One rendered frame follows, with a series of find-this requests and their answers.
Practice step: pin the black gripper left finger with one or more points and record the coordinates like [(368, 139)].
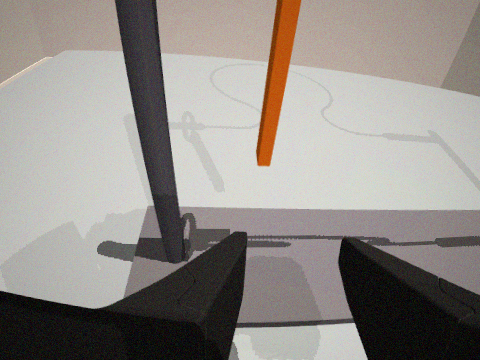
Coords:
[(190, 314)]

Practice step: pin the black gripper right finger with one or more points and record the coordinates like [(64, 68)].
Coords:
[(402, 312)]

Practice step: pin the orange handle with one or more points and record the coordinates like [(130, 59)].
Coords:
[(284, 29)]

